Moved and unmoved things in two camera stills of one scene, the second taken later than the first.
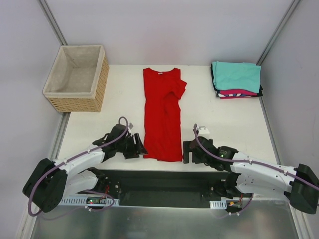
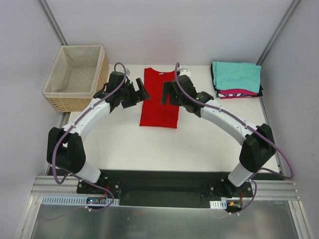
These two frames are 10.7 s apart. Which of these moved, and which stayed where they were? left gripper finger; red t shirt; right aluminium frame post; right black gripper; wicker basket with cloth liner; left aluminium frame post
Moved: right black gripper; red t shirt; left gripper finger
Stayed: wicker basket with cloth liner; right aluminium frame post; left aluminium frame post
